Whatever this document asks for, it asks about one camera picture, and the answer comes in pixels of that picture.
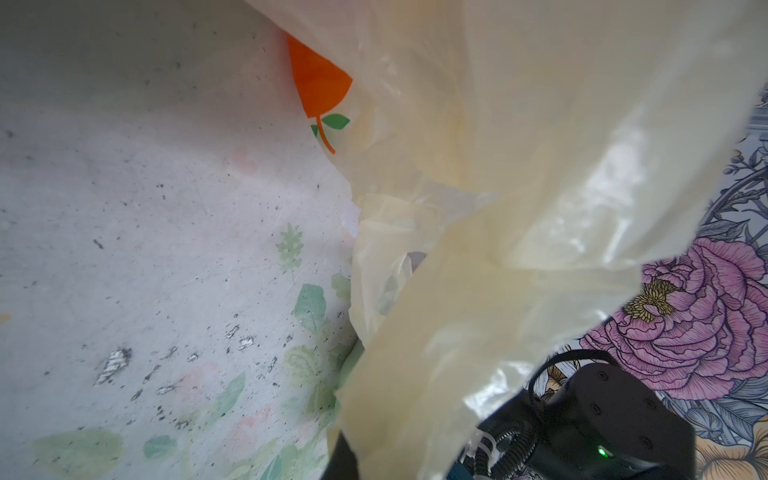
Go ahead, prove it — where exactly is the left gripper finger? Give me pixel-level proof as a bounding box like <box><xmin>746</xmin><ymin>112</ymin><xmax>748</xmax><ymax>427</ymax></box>
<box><xmin>321</xmin><ymin>434</ymin><xmax>360</xmax><ymax>480</ymax></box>

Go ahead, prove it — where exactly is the translucent plastic bag orange print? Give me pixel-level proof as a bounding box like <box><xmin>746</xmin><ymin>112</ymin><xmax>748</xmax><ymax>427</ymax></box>
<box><xmin>255</xmin><ymin>1</ymin><xmax>767</xmax><ymax>479</ymax></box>

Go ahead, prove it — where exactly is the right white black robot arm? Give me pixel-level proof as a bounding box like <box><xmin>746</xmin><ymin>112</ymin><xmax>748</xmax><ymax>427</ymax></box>
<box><xmin>446</xmin><ymin>349</ymin><xmax>696</xmax><ymax>479</ymax></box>

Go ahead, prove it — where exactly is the light green wavy plate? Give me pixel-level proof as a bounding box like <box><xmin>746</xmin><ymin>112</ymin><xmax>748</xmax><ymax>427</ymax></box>
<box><xmin>336</xmin><ymin>340</ymin><xmax>365</xmax><ymax>389</ymax></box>

